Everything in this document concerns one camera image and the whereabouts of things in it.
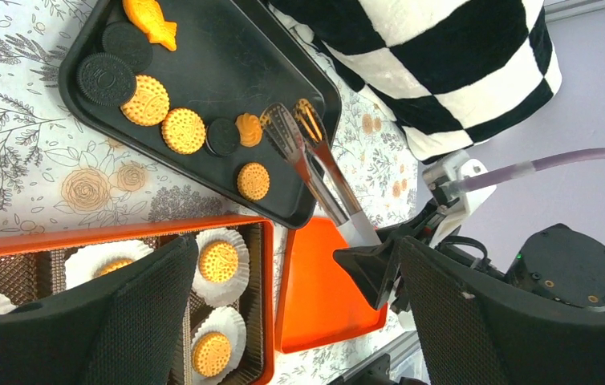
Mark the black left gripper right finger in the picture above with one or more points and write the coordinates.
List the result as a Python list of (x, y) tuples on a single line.
[(474, 329)]

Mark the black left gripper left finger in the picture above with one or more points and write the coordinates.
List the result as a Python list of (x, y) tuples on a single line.
[(121, 328)]

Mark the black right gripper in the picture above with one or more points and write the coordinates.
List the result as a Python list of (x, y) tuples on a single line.
[(374, 269)]

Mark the round orange cookie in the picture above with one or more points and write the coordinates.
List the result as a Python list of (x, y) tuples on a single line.
[(211, 354), (218, 262), (112, 266), (183, 130), (150, 103), (253, 181)]

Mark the orange box lid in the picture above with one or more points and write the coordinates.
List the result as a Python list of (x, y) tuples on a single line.
[(318, 302)]

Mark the orange compartment box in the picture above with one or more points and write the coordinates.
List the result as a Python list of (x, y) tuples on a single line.
[(32, 268)]

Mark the black round sandwich cookie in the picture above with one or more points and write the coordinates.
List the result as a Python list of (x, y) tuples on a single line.
[(106, 79), (223, 137), (128, 43)]

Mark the black baking tray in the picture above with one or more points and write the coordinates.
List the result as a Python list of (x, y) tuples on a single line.
[(232, 57)]

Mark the floral table mat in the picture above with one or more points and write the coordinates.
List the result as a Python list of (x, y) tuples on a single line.
[(56, 173)]

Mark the orange swirl cookie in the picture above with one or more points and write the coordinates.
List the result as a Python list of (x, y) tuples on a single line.
[(250, 130)]

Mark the black white checkered pillow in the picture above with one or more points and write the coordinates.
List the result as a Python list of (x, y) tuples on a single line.
[(452, 74)]

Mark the orange fish shaped cookie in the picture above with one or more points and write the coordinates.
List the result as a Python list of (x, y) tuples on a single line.
[(148, 16)]

